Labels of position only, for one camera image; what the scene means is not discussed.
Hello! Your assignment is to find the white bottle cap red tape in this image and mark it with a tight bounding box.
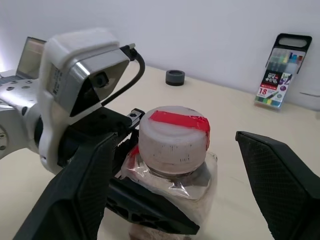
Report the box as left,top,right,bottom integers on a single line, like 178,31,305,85
138,104,211,175

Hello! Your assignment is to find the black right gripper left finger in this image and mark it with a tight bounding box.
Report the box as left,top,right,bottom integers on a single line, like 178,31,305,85
12,131,119,240

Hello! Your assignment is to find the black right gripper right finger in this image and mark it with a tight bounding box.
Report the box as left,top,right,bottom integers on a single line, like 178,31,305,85
235,130,320,240

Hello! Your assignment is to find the grey laptop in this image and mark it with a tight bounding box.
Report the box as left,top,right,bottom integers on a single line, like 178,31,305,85
0,36,48,85

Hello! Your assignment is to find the marker pen set box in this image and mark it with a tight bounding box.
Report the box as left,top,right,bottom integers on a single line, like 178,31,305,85
253,33,313,113

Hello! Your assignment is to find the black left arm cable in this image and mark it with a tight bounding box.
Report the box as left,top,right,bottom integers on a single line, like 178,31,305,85
101,42,146,107

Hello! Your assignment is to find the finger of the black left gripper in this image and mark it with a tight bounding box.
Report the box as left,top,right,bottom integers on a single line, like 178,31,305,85
106,176,201,236
111,128,140,176

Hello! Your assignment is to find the dark grey tape roll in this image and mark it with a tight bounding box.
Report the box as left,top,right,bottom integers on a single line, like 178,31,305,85
165,69,186,87

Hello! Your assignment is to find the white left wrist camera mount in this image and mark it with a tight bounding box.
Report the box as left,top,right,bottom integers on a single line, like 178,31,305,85
38,26,131,176

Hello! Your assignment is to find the clear plastic drink bottle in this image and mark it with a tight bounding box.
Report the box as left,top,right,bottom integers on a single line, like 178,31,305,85
119,144,219,240

